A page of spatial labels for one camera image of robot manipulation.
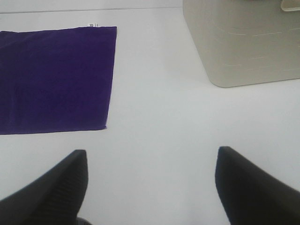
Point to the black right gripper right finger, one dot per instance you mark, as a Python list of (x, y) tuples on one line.
[(250, 196)]

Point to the beige storage bin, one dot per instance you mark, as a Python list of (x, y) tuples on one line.
[(243, 42)]

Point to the purple towel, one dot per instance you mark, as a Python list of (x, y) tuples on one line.
[(56, 80)]

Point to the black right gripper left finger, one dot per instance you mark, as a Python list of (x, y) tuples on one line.
[(55, 198)]

